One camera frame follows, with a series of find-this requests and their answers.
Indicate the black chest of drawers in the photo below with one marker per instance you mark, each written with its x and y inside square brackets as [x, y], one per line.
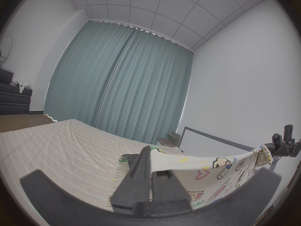
[14, 100]

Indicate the bed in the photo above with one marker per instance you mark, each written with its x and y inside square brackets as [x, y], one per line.
[58, 149]

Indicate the white garment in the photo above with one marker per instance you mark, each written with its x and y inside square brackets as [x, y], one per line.
[21, 83]

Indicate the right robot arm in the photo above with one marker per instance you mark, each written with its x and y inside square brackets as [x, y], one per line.
[292, 147]

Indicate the grey bedside table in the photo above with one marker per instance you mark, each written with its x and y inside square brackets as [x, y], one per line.
[168, 139]

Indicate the blue-green curtain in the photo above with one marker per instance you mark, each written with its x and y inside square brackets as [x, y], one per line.
[117, 79]

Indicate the round wall mirror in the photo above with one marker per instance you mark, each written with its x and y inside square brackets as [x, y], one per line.
[6, 47]

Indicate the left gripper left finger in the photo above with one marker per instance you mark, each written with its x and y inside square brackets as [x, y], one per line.
[141, 185]

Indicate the white printed pyjama top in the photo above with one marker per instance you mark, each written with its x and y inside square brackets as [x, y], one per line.
[211, 173]

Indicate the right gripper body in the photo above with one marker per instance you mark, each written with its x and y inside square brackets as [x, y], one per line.
[277, 151]

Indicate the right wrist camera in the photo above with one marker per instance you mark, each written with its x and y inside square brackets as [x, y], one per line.
[277, 140]

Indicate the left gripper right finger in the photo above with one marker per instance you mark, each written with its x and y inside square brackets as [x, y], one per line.
[169, 192]

